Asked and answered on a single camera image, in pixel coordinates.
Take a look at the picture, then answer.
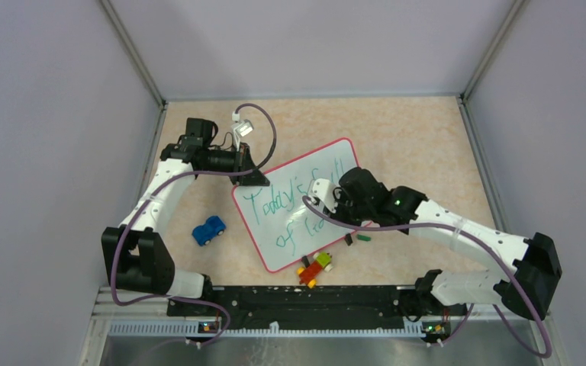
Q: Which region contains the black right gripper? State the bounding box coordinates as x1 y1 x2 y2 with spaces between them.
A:
324 187 374 230

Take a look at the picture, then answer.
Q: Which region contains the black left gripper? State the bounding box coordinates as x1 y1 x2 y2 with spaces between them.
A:
202 142 269 186

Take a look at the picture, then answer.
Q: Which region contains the green marker cap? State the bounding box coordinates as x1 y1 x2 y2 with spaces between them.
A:
356 234 372 242

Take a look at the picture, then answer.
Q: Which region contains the pink-framed whiteboard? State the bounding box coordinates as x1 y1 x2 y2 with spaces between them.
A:
232 137 359 273

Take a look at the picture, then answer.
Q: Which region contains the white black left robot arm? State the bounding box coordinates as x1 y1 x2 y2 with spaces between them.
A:
101 113 269 315

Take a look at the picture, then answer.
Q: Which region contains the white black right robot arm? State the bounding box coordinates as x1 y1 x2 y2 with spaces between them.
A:
311 167 562 320

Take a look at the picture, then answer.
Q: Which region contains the black whiteboard foot clip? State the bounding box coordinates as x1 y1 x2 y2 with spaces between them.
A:
344 233 353 246
301 255 310 268

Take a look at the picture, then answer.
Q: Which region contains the blue toy car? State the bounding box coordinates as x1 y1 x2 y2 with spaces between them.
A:
192 216 227 246

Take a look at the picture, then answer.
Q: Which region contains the red yellow toy brick car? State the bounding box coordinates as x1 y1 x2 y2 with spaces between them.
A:
297 252 333 288

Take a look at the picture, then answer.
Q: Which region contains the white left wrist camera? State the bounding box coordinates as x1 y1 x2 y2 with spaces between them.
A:
231 111 254 147

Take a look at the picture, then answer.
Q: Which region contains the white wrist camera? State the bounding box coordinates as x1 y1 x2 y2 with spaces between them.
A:
231 111 254 147
308 178 340 214

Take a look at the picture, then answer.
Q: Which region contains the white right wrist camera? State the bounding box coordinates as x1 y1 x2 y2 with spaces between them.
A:
308 178 340 214

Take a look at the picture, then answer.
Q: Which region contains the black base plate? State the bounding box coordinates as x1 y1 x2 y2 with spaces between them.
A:
166 285 468 330

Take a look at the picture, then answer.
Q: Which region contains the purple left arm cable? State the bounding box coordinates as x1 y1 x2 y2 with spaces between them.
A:
110 103 279 349

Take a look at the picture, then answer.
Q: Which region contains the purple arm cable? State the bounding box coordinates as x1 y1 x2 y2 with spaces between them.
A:
301 195 552 360
110 103 279 349

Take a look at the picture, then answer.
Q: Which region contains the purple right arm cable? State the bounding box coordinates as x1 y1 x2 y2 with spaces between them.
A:
301 195 552 360

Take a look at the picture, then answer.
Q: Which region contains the aluminium frame rail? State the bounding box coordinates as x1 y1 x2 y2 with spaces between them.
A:
79 285 567 365

